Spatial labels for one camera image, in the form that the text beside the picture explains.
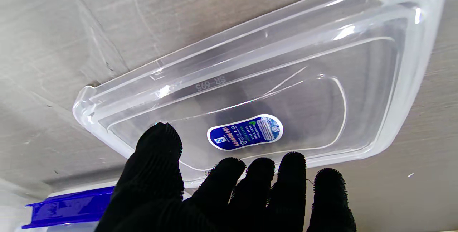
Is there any large clear lid blue sticker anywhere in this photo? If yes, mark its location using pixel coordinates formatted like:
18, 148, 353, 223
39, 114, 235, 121
73, 0, 446, 189

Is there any clear container with blue clips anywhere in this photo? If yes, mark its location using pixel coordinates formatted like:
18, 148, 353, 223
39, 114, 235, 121
14, 186, 116, 232

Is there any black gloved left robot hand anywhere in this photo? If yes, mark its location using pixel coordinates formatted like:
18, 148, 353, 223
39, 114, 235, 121
95, 122, 356, 232

